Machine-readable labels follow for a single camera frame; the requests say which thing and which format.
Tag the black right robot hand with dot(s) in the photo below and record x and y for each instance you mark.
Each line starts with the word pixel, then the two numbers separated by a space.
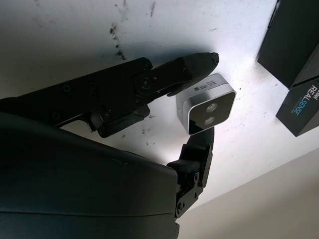
pixel 74 179

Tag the small silver depth camera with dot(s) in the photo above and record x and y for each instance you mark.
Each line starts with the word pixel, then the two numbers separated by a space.
pixel 207 104

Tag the black RealSense box lid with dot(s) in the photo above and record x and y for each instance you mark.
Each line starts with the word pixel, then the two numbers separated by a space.
pixel 301 109

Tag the black camera box base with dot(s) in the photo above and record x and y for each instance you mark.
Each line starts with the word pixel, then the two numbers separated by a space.
pixel 289 42

